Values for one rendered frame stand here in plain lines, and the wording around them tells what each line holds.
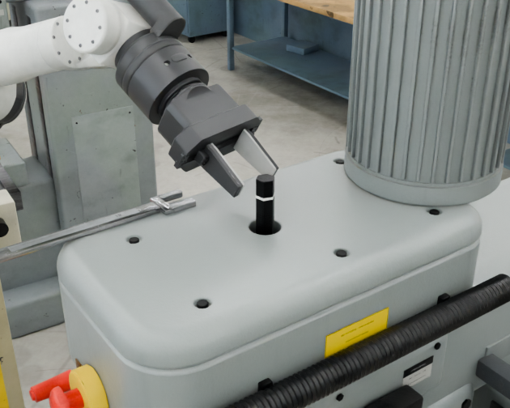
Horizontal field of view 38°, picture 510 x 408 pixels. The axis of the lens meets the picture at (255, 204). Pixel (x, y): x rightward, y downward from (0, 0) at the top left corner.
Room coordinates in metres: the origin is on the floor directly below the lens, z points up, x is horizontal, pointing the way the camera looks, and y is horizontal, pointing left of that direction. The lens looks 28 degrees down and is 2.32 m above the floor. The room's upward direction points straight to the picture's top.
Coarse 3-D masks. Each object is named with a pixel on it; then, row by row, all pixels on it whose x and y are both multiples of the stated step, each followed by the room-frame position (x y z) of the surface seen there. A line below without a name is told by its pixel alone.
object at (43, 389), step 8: (56, 376) 0.69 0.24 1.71; (64, 376) 0.69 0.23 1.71; (40, 384) 0.68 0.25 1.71; (48, 384) 0.68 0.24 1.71; (56, 384) 0.68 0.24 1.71; (64, 384) 0.68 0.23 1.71; (32, 392) 0.67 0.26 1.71; (40, 392) 0.67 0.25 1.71; (48, 392) 0.67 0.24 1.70; (64, 392) 0.68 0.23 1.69; (32, 400) 0.66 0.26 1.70; (40, 400) 0.66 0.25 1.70
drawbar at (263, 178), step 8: (264, 176) 0.74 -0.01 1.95; (272, 176) 0.74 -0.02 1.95; (256, 184) 0.73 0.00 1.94; (264, 184) 0.73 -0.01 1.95; (272, 184) 0.73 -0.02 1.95; (256, 192) 0.73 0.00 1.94; (264, 192) 0.73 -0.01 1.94; (272, 192) 0.73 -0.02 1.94; (256, 200) 0.73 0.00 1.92; (272, 200) 0.73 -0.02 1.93; (256, 208) 0.73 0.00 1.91; (264, 208) 0.73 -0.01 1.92; (272, 208) 0.73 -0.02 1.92; (256, 216) 0.73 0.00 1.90; (264, 216) 0.73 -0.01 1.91; (272, 216) 0.73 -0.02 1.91; (256, 224) 0.73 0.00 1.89; (264, 224) 0.73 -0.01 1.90; (272, 224) 0.73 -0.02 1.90; (256, 232) 0.73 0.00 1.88; (264, 232) 0.73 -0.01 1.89; (272, 232) 0.73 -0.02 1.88
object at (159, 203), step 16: (176, 192) 0.81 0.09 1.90; (144, 208) 0.77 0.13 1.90; (160, 208) 0.77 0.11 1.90; (176, 208) 0.77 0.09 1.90; (80, 224) 0.73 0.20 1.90; (96, 224) 0.73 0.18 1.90; (112, 224) 0.73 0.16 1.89; (32, 240) 0.69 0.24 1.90; (48, 240) 0.69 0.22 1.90; (64, 240) 0.70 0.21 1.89; (0, 256) 0.66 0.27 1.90; (16, 256) 0.67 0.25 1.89
